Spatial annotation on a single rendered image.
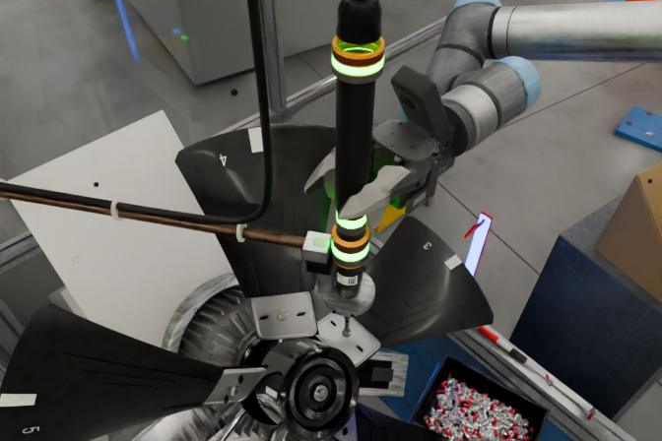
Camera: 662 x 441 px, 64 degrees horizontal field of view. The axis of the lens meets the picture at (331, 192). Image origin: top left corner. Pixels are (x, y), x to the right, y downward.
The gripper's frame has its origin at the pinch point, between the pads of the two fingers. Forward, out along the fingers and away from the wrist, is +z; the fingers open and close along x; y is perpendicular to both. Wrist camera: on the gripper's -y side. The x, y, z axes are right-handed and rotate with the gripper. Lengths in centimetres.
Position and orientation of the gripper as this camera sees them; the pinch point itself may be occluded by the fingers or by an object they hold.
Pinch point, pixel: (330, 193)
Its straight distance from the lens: 53.6
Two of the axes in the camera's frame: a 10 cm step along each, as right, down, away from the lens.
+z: -7.3, 4.8, -4.8
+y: 0.0, 7.1, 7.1
